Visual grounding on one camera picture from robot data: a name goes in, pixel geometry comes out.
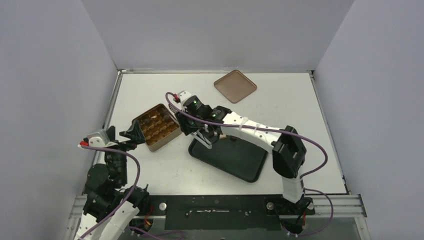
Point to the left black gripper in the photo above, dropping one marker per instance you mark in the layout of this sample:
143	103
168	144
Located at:
134	133

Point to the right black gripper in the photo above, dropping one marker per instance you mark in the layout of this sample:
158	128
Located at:
191	125

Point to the metal tongs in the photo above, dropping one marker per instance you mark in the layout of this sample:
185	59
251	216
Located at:
202	139

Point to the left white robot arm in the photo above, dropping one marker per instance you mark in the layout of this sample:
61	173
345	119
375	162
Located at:
112	195

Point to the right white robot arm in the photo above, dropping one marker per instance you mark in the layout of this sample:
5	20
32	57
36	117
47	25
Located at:
285	146

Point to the gold chocolate box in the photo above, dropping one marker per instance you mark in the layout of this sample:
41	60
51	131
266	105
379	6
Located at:
159	131

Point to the brown box lid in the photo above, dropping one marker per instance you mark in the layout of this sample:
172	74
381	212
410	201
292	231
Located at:
235	86

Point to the black plastic tray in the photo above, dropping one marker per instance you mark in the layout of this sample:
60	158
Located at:
237	157

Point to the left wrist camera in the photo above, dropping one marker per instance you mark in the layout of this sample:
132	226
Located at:
98	139

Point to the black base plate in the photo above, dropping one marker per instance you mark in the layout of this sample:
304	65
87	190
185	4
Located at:
221	212

